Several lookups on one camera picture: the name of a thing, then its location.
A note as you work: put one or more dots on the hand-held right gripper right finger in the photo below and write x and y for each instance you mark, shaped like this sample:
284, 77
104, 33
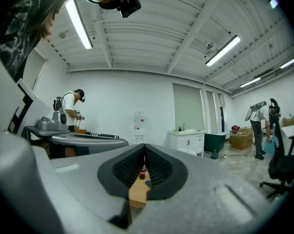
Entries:
205, 199

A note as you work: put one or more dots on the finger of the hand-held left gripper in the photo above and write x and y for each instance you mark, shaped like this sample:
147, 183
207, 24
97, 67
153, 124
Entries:
88, 138
100, 145

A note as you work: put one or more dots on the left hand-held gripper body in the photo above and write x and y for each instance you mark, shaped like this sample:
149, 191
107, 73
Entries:
51, 124

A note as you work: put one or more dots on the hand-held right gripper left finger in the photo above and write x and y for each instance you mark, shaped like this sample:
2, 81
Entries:
88, 179

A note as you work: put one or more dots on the cola bottle red cap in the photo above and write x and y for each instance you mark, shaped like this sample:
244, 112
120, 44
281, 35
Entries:
142, 175

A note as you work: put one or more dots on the wooden coffee table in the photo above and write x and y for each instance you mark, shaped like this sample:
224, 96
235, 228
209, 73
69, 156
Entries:
137, 194

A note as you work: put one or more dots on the white water dispenser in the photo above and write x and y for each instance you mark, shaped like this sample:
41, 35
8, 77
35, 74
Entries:
139, 138

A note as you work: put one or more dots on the black mesh wastebasket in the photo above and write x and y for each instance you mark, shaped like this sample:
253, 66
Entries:
215, 154

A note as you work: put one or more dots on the clear water jug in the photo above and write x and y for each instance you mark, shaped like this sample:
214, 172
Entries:
139, 121

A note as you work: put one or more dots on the white flower-shaped chair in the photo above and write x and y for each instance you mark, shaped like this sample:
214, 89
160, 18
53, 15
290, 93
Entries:
187, 151

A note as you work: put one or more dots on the dark green bin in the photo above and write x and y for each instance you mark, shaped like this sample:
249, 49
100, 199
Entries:
215, 141

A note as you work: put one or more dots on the white sink cabinet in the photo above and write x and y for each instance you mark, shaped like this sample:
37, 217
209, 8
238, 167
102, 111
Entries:
185, 141

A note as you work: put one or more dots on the large cardboard box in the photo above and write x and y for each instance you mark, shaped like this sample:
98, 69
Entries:
241, 139

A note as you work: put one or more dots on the chrome faucet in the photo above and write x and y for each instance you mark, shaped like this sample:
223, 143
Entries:
184, 127

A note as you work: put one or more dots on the red bag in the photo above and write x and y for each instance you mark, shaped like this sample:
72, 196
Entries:
235, 127

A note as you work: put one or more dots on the black door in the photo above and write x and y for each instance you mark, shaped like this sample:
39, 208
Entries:
222, 119

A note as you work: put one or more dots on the black office chair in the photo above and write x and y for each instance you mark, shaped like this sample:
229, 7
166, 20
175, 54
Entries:
280, 167

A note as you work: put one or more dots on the teal board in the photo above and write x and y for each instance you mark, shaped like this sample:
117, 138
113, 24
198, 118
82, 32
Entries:
269, 146

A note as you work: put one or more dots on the person's black printed shirt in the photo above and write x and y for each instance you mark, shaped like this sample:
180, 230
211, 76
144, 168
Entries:
17, 40

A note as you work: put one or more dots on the grey roller blind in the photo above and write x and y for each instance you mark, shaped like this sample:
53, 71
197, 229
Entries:
188, 106

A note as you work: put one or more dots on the ceiling tube light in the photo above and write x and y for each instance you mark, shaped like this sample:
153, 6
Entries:
250, 82
290, 62
78, 23
222, 51

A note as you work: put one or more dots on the white desk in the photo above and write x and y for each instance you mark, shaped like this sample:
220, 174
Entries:
293, 131

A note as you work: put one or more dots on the small cardboard box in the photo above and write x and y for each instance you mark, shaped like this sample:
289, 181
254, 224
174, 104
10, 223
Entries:
288, 122

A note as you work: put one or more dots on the black head-mounted camera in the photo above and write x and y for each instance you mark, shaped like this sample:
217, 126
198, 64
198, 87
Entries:
129, 7

